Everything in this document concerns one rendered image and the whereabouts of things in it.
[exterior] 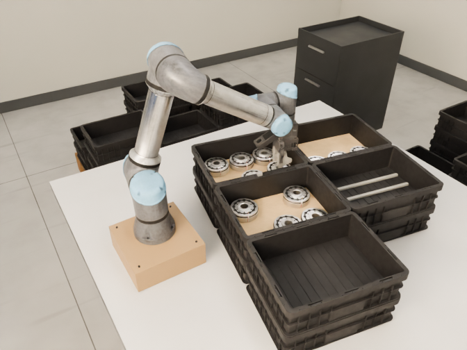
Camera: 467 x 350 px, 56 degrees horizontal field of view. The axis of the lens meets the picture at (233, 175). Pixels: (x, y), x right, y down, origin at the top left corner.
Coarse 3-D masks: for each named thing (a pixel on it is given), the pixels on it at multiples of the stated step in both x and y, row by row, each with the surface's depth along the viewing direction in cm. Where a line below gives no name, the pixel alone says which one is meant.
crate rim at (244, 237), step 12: (300, 168) 170; (312, 168) 170; (240, 180) 164; (252, 180) 164; (324, 180) 164; (216, 192) 159; (336, 192) 158; (228, 204) 152; (324, 216) 147; (240, 228) 142; (276, 228) 142
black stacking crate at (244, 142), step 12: (216, 144) 187; (228, 144) 189; (240, 144) 191; (252, 144) 194; (204, 156) 188; (216, 156) 190; (228, 156) 192; (288, 156) 186; (204, 180) 174; (216, 204) 168
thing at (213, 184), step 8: (240, 136) 189; (248, 136) 190; (200, 144) 184; (192, 152) 181; (296, 152) 179; (200, 160) 174; (304, 160) 174; (280, 168) 170; (288, 168) 170; (208, 176) 165; (248, 176) 166; (216, 184) 162
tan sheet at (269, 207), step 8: (256, 200) 170; (264, 200) 170; (272, 200) 170; (280, 200) 170; (312, 200) 170; (264, 208) 166; (272, 208) 166; (280, 208) 166; (288, 208) 166; (296, 208) 166; (304, 208) 166; (320, 208) 166; (264, 216) 162; (272, 216) 162; (296, 216) 163; (248, 224) 159; (256, 224) 159; (264, 224) 159; (272, 224) 159; (248, 232) 156; (256, 232) 156
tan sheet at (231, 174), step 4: (228, 160) 192; (252, 168) 187; (256, 168) 187; (260, 168) 187; (264, 168) 187; (228, 172) 185; (232, 172) 185; (236, 172) 185; (240, 172) 185; (220, 176) 182; (224, 176) 182; (228, 176) 182; (232, 176) 182; (236, 176) 182; (240, 176) 182; (216, 180) 180; (220, 180) 180; (224, 180) 180
